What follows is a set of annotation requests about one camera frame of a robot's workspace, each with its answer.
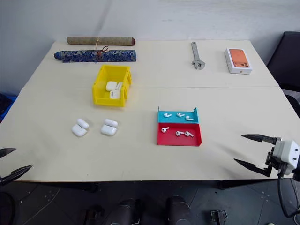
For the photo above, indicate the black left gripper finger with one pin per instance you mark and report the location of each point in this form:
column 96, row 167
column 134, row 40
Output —
column 16, row 173
column 5, row 152

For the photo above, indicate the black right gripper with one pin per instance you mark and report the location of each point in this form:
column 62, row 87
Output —
column 270, row 160

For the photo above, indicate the white orange phone box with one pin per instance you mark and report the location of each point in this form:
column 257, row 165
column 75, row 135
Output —
column 238, row 59

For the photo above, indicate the yellow plastic bin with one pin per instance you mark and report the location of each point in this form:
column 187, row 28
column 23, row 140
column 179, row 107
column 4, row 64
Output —
column 100, row 93

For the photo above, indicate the blue plastic crate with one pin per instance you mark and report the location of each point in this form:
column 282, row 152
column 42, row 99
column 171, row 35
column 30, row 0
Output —
column 5, row 107

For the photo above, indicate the white earbud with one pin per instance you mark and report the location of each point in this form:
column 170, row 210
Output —
column 188, row 117
column 179, row 133
column 179, row 114
column 164, row 130
column 188, row 134
column 167, row 115

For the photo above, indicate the red plastic tray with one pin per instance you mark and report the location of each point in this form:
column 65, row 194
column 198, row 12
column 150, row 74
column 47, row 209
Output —
column 173, row 139

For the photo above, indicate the blue plastic tray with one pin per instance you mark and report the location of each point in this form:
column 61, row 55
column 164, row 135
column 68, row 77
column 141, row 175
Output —
column 173, row 119

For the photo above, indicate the black chair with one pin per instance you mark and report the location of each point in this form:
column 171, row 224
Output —
column 287, row 61

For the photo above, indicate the dark rounded shape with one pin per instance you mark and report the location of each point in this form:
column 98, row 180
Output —
column 178, row 211
column 125, row 212

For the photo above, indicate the silver adjustable wrench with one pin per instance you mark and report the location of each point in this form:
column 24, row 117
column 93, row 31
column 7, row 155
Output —
column 195, row 54

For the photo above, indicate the beige rolled scroll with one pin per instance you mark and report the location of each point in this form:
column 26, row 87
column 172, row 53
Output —
column 100, row 40

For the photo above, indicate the blue patterned scroll pouch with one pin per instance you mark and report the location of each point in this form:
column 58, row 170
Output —
column 117, row 56

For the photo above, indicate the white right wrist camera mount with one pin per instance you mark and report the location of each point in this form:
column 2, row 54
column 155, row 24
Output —
column 287, row 152

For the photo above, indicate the metal bracket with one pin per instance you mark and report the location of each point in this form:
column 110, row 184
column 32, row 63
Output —
column 219, row 215

